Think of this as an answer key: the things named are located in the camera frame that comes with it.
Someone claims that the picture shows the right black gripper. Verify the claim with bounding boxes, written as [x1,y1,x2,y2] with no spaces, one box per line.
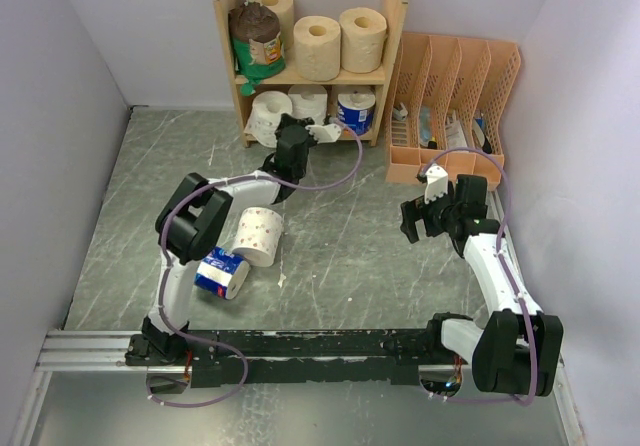
[401,181,460,243]

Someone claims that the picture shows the pink dotted roll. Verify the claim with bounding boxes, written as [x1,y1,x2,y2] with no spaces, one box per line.
[244,91,293,149]
[231,207,284,267]

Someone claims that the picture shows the plain white roll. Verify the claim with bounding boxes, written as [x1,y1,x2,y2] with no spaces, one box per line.
[337,85,376,110]
[288,84,328,125]

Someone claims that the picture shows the blue roll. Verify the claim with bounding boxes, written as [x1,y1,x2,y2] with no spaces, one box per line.
[337,102,376,136]
[194,247,250,300]

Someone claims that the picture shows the beige paper roll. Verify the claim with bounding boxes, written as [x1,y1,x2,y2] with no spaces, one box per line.
[246,0,295,51]
[293,16,341,82]
[339,7,387,74]

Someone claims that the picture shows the green brown paper roll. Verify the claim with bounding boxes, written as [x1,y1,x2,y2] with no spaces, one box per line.
[229,2,286,96]

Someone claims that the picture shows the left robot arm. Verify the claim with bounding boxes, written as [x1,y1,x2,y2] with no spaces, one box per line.
[141,114,318,365]

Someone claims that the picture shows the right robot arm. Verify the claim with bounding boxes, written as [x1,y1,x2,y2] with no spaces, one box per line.
[400,165,564,401]

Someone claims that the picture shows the wooden two-tier shelf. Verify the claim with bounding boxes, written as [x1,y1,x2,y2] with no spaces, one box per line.
[212,0,408,149]

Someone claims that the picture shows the papers in organizer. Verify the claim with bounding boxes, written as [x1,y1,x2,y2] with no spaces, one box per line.
[444,110,468,149]

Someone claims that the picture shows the white item in organizer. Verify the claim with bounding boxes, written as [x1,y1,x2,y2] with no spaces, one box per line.
[392,103,408,122]

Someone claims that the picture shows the dark items in organizer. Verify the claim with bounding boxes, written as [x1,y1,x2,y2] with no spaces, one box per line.
[472,111,493,154]

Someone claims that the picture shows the blue item in organizer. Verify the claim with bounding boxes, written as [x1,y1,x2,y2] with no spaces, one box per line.
[418,106,437,148]

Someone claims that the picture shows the orange plastic file organizer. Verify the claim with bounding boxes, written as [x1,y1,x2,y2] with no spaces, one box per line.
[384,32,521,189]

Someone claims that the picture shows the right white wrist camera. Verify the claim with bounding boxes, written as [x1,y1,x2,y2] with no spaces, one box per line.
[417,163,449,204]

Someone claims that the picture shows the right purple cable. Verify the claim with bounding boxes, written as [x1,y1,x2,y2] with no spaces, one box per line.
[417,146,540,407]

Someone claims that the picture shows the purple cable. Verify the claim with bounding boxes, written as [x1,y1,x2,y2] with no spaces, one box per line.
[144,117,364,409]
[417,146,540,407]

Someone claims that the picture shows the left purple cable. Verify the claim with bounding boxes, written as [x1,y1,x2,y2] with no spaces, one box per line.
[144,117,364,409]

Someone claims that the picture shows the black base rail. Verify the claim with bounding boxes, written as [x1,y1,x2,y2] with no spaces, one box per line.
[125,327,455,388]

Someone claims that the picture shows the aluminium extrusion rail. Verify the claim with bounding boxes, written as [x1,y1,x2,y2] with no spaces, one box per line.
[37,329,455,374]

